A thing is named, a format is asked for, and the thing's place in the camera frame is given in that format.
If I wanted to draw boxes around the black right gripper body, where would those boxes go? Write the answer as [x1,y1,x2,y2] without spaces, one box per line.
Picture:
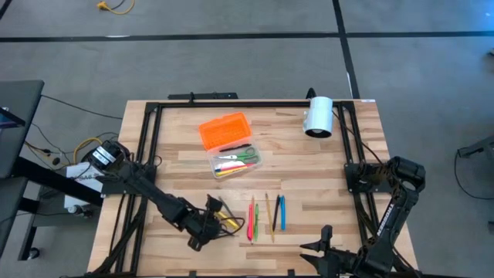
[319,225,366,278]

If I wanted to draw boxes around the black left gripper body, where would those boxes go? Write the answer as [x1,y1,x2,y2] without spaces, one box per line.
[181,194,225,252]

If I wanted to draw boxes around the dark grey pencil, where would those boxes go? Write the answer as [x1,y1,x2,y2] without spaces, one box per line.
[218,195,235,217]

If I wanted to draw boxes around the thick pink pen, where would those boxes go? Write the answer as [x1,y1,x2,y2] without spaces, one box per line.
[246,203,255,242]

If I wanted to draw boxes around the blue pen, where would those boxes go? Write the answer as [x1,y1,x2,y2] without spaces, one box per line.
[279,195,288,232]

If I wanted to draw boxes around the yellow pencil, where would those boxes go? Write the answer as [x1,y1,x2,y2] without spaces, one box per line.
[264,192,276,243]

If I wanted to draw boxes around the thin pink pen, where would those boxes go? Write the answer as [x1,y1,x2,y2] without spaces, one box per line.
[214,162,256,173]

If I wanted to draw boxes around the green-handled scissors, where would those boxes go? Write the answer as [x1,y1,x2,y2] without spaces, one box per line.
[215,146,260,165]

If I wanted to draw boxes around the clear box with orange lid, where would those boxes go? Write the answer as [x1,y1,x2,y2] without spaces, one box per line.
[198,111,264,181]

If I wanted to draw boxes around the white cardboard box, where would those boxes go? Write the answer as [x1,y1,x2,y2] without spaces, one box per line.
[64,161,107,209]

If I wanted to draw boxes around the black bar with knob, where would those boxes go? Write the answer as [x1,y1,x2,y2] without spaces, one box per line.
[167,91,239,100]

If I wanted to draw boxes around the blue-lit screen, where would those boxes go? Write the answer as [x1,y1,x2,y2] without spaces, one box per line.
[0,107,26,131]

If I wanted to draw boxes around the black side desk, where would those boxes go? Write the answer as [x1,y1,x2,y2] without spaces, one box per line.
[0,80,46,181]

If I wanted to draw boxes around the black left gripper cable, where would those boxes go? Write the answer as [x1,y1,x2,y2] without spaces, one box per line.
[215,215,246,237]

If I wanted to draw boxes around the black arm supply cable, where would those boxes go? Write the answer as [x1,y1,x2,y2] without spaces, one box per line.
[332,110,387,167]

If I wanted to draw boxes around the black aluminium table frame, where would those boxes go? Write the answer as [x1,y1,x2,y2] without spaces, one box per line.
[86,99,421,278]

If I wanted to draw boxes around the yellow coiled cable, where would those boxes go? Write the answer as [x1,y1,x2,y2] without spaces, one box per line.
[73,137,103,163]

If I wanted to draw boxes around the black floor cable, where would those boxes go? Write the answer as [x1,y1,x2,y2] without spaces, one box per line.
[40,94,124,120]
[453,148,494,202]

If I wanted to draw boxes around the black desk leg frame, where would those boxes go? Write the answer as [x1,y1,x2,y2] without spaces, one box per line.
[11,156,105,262]

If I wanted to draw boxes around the yellow extension cable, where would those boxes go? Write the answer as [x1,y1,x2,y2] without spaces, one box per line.
[96,0,136,15]

